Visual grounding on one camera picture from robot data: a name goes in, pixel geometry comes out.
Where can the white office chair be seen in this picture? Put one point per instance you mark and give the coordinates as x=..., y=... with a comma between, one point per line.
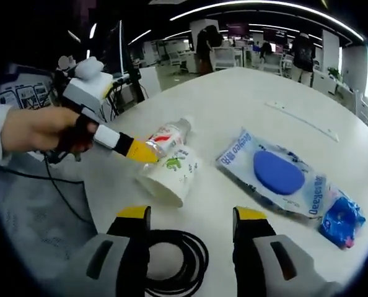
x=225, y=58

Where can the blue tissue pack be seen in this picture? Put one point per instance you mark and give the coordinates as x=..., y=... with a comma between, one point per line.
x=342, y=219

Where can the green potted plant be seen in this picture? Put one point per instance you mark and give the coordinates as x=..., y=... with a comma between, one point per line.
x=334, y=73

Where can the clear plastic water bottle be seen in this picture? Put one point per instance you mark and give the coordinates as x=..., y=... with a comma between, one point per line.
x=171, y=133

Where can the white paper cup green print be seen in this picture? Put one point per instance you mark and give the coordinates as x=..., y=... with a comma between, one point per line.
x=174, y=176

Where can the clear plastic ruler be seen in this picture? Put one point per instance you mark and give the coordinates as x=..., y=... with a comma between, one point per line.
x=301, y=121

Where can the wet wipes pack blue lid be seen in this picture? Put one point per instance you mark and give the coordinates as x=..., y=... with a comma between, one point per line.
x=277, y=173

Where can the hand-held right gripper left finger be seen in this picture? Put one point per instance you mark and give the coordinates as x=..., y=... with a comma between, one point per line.
x=109, y=266

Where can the person's left hand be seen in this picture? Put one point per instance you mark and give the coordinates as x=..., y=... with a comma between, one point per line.
x=38, y=130

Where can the white tabletop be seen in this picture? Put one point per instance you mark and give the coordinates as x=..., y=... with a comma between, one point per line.
x=233, y=99

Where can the black desk monitor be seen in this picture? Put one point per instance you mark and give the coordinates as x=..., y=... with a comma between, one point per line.
x=122, y=58

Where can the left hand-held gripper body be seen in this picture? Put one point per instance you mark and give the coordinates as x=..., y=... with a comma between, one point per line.
x=85, y=89

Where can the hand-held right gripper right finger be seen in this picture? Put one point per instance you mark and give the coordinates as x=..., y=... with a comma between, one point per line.
x=258, y=272

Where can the white blue printed board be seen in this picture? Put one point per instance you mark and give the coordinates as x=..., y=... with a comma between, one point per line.
x=23, y=94

